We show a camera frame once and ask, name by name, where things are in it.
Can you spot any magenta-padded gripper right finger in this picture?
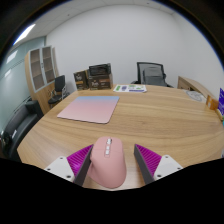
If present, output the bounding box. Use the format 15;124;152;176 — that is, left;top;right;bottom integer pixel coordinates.
133;143;184;185

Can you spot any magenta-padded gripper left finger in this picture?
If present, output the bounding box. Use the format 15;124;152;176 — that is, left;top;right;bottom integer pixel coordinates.
43;144;95;187

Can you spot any pink computer mouse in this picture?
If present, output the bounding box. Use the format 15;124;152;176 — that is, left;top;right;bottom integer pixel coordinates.
87;135;128;190

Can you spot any pink and blue mouse pad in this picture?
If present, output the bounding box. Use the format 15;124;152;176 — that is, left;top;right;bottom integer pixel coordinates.
56;95;120;125

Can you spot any black leather armchair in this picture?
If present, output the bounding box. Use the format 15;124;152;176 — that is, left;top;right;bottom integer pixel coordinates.
0;99;44;163

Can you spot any white printed paper sheet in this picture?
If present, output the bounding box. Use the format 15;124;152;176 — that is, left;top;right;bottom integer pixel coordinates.
112;83;148;94

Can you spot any round grey disc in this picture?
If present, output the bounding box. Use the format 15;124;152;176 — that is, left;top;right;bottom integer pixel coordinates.
185;90;207;103

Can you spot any small black chair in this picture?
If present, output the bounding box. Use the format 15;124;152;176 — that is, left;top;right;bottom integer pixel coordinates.
47;74;70;109

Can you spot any large brown cardboard box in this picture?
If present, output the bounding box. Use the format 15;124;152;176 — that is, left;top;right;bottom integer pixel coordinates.
87;73;114;91

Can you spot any small wooden holder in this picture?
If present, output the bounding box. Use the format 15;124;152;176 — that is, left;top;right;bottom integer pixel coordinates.
204;94;219;112

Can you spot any black mesh office chair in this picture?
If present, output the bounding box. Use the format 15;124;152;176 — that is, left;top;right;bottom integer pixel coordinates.
130;61;174;88

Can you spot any wooden side desk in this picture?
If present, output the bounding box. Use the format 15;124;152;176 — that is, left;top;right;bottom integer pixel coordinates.
176;75;214;100

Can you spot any purple card sign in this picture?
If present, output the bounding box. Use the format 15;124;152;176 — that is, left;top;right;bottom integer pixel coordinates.
217;87;224;117

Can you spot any black appliance box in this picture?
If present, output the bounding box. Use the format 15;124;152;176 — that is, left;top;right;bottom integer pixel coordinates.
88;62;112;78

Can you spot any wooden shelf cabinet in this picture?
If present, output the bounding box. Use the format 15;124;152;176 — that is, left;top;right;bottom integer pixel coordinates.
24;45;60;115

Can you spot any long ceiling light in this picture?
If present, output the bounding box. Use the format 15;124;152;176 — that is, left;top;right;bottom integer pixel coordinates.
12;23;37;47

